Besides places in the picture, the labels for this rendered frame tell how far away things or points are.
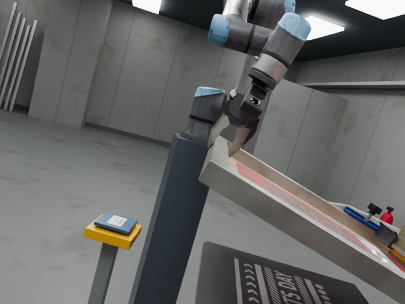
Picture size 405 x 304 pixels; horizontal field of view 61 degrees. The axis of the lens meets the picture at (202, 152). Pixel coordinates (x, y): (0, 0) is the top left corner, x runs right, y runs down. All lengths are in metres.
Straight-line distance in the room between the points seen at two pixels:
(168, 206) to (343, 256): 0.95
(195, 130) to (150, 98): 7.83
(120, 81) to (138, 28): 1.37
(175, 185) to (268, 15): 0.72
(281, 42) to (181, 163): 0.73
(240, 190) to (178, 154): 0.86
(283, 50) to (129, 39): 8.54
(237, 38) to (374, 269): 0.60
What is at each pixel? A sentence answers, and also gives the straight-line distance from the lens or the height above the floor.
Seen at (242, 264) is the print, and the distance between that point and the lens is 1.04.
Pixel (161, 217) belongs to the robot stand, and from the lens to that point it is 1.46.
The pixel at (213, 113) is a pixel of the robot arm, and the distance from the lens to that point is 1.43.
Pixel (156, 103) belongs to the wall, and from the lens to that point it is 9.23.
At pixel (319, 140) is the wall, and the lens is 7.44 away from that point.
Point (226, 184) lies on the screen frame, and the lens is 0.55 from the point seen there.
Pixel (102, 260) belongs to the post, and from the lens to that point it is 1.07.
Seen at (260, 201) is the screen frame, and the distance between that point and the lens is 0.55.
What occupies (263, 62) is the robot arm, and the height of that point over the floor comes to 1.48.
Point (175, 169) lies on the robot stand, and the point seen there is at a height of 1.07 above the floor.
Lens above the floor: 1.36
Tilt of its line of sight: 8 degrees down
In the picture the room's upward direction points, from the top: 16 degrees clockwise
